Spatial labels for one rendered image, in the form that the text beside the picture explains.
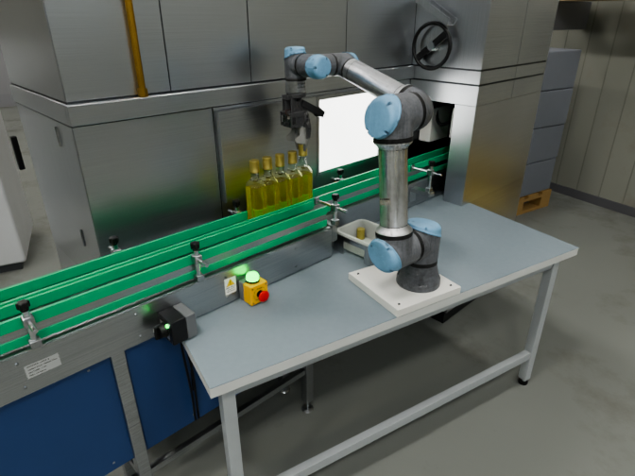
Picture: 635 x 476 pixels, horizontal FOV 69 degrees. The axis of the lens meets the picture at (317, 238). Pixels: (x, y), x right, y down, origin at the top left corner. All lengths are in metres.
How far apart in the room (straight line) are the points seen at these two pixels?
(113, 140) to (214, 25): 0.50
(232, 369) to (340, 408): 1.01
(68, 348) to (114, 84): 0.76
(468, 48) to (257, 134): 1.06
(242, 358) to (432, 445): 1.08
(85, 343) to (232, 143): 0.83
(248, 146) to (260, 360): 0.82
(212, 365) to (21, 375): 0.46
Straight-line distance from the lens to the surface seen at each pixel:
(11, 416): 1.49
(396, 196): 1.40
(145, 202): 1.66
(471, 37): 2.33
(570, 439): 2.39
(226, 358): 1.37
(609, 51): 5.00
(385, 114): 1.33
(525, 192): 4.52
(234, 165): 1.77
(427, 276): 1.60
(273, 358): 1.36
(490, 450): 2.22
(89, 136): 1.56
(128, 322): 1.43
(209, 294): 1.53
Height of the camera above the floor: 1.62
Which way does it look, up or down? 26 degrees down
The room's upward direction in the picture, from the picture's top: straight up
